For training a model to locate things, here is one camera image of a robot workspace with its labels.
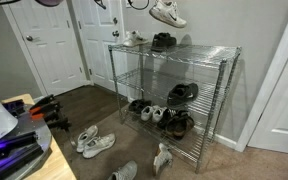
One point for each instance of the wooden table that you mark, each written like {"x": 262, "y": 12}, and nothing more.
{"x": 55, "y": 163}

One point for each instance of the white running sneaker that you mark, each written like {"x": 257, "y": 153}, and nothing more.
{"x": 85, "y": 136}
{"x": 99, "y": 145}

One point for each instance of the silver door knob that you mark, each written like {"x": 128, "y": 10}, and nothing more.
{"x": 29, "y": 38}
{"x": 115, "y": 33}

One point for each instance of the shoe with brown sole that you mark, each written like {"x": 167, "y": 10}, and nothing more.
{"x": 162, "y": 156}

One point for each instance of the white panel door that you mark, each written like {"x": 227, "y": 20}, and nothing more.
{"x": 97, "y": 60}
{"x": 50, "y": 50}
{"x": 284, "y": 110}

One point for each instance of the white sneaker with black swoosh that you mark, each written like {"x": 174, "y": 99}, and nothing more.
{"x": 167, "y": 15}
{"x": 134, "y": 39}

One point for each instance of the black low shoe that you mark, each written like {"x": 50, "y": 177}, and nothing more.
{"x": 180, "y": 95}

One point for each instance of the black orange clamp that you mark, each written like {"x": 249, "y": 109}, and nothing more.
{"x": 59, "y": 122}
{"x": 42, "y": 101}
{"x": 47, "y": 113}

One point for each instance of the small white sneaker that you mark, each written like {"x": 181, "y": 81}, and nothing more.
{"x": 146, "y": 113}
{"x": 158, "y": 115}

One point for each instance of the grey metal mounting plate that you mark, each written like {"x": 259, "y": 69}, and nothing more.
{"x": 27, "y": 123}

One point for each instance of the silver deadbolt lock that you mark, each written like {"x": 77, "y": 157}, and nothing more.
{"x": 115, "y": 20}

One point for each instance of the black aluminium rail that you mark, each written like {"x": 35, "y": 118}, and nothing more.
{"x": 17, "y": 140}
{"x": 14, "y": 106}
{"x": 14, "y": 163}

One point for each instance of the dark slip-on shoe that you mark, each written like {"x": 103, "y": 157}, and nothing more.
{"x": 138, "y": 105}

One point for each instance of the grey sneaker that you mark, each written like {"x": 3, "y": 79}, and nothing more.
{"x": 125, "y": 171}

